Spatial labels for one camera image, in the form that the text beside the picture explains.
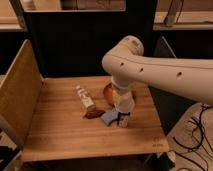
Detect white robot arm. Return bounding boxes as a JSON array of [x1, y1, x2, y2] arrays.
[[102, 36, 213, 105]]

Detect orange plate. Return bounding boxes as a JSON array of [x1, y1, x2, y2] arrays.
[[103, 83, 123, 106]]

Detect white tube bottle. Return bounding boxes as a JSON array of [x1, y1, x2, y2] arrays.
[[76, 85, 95, 110]]

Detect blue cloth piece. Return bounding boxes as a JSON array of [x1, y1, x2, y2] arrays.
[[101, 108, 118, 126]]

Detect dark red object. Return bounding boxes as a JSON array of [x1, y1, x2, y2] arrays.
[[84, 109, 105, 119]]

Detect black back panel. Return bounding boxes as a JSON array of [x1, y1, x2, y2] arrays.
[[24, 0, 157, 77]]

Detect wooden side panel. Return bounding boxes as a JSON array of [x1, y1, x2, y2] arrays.
[[0, 39, 42, 148]]

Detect black floor cables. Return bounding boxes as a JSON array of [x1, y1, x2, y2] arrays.
[[172, 103, 213, 171]]

